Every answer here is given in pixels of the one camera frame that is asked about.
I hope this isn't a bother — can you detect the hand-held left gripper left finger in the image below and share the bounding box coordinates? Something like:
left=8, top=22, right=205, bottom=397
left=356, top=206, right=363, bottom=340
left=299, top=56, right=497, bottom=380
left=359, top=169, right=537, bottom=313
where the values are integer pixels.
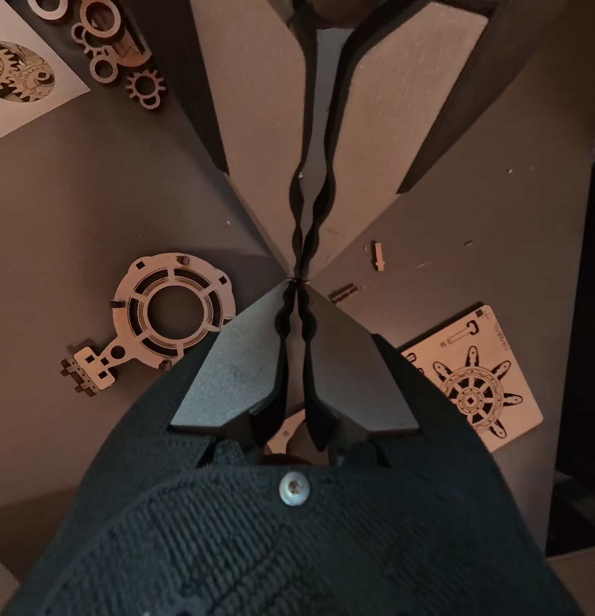
left=171, top=280, right=298, bottom=453

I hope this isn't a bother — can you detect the folded paper instruction sheet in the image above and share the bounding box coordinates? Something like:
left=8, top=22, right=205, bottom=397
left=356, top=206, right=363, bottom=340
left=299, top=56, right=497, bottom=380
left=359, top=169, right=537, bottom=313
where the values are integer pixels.
left=0, top=0, right=91, bottom=145

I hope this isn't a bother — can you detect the wooden clover-shaped model assembly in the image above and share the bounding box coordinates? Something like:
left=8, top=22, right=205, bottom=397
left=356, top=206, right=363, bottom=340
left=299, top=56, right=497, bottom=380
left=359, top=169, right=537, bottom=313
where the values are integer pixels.
left=25, top=0, right=166, bottom=110

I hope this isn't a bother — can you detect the round wooden frame with handle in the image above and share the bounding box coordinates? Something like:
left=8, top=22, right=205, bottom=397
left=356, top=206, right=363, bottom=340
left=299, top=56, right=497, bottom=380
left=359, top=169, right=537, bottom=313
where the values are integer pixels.
left=61, top=252, right=238, bottom=398

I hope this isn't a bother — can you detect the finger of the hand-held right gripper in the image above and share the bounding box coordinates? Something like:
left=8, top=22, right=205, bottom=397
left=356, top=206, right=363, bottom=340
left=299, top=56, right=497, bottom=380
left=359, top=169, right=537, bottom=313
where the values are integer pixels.
left=192, top=0, right=312, bottom=278
left=302, top=0, right=491, bottom=281

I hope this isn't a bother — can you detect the wooden sheet with ship wheel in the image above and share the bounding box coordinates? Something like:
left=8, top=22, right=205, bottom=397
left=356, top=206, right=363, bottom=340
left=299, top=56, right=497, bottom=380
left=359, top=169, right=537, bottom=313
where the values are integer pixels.
left=266, top=304, right=544, bottom=455

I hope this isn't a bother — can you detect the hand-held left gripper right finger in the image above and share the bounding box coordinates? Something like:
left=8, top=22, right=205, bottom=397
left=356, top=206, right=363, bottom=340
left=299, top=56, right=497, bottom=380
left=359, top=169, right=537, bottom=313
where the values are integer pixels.
left=297, top=281, right=420, bottom=453

